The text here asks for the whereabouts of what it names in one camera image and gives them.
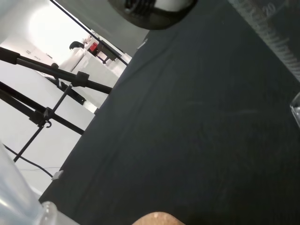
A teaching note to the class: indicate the black frame rod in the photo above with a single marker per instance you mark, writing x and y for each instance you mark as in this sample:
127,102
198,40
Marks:
89,30

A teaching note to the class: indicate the black cloth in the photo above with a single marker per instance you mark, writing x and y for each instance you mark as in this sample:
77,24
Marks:
187,117

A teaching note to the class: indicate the clear plastic funnel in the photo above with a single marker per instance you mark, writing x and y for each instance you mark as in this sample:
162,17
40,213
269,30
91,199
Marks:
16,187

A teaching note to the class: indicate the clear tape piece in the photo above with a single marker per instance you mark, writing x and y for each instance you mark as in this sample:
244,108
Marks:
57,175
144,43

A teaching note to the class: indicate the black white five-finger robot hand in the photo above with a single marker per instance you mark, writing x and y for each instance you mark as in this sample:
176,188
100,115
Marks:
152,14

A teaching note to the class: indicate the red box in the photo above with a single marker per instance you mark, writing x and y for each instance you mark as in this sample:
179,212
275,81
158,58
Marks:
93,47

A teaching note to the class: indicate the black tripod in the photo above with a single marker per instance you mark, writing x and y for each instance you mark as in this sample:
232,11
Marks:
39,70

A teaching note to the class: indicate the clear round-bottom flask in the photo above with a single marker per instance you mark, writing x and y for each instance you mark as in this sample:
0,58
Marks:
49,213

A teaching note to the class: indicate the person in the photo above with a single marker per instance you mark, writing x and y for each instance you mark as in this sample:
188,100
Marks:
75,55

